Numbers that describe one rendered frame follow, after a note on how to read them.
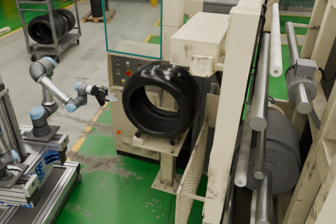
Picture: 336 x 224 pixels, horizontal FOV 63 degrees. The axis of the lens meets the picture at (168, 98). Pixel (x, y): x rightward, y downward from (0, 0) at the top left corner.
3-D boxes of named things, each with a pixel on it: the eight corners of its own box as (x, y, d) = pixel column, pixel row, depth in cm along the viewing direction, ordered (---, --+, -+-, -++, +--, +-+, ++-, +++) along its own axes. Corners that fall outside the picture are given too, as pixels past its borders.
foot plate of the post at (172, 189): (160, 169, 301) (160, 167, 299) (183, 176, 294) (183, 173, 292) (151, 187, 279) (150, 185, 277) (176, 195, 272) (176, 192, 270)
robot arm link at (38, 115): (28, 125, 230) (25, 111, 223) (39, 116, 241) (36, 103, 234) (40, 128, 227) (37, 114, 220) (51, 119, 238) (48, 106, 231)
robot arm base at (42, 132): (29, 136, 233) (26, 126, 228) (38, 125, 246) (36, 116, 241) (45, 138, 231) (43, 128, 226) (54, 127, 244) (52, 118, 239)
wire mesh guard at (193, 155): (201, 171, 259) (208, 109, 224) (203, 172, 259) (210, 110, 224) (172, 263, 186) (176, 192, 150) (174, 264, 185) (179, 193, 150)
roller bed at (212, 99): (208, 113, 238) (211, 82, 223) (225, 116, 234) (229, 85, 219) (203, 125, 221) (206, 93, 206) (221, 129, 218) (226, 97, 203)
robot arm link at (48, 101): (37, 116, 240) (30, 60, 210) (49, 107, 252) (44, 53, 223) (49, 120, 237) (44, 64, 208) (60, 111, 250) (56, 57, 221)
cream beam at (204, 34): (195, 32, 193) (197, 11, 185) (231, 37, 186) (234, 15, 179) (167, 64, 143) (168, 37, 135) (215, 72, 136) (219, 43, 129)
